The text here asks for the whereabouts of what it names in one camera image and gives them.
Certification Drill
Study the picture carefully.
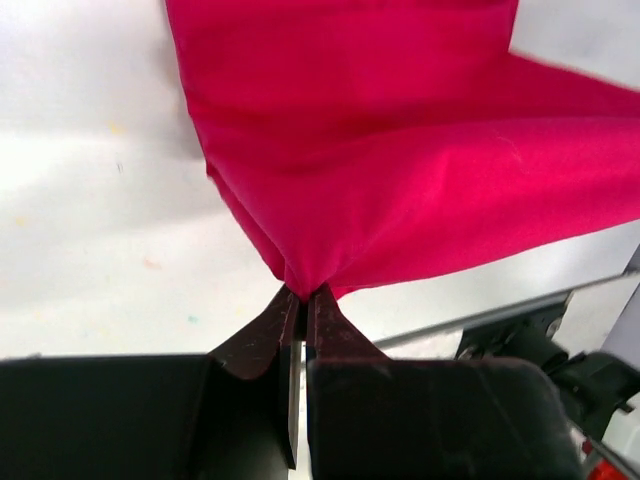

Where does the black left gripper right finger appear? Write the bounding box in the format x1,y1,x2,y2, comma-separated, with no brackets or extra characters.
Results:
306,287,584,479

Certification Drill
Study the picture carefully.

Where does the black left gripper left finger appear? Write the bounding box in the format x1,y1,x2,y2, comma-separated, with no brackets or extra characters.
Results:
1,289,300,479

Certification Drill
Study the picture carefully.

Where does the red t shirt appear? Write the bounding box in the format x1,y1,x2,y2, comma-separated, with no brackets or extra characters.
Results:
166,1,639,298

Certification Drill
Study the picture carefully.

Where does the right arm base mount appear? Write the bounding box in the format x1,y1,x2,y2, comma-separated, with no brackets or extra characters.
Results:
455,302,639,461

